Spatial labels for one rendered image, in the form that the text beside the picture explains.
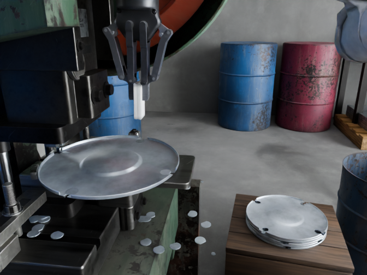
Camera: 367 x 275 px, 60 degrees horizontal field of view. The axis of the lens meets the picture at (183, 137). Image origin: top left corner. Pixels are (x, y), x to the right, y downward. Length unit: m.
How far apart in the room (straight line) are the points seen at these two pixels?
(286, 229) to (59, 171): 0.81
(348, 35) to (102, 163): 0.54
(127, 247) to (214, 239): 1.12
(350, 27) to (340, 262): 0.76
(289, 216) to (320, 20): 3.04
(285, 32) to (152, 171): 3.43
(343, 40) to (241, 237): 0.75
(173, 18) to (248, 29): 3.00
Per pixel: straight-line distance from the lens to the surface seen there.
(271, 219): 1.25
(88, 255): 0.58
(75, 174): 0.67
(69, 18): 0.52
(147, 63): 0.61
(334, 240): 1.28
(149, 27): 0.60
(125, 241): 0.69
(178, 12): 0.94
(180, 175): 0.64
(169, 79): 4.01
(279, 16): 3.94
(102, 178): 0.64
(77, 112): 0.63
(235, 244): 1.17
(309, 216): 1.31
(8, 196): 0.62
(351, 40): 0.69
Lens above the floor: 1.06
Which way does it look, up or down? 20 degrees down
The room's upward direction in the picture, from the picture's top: straight up
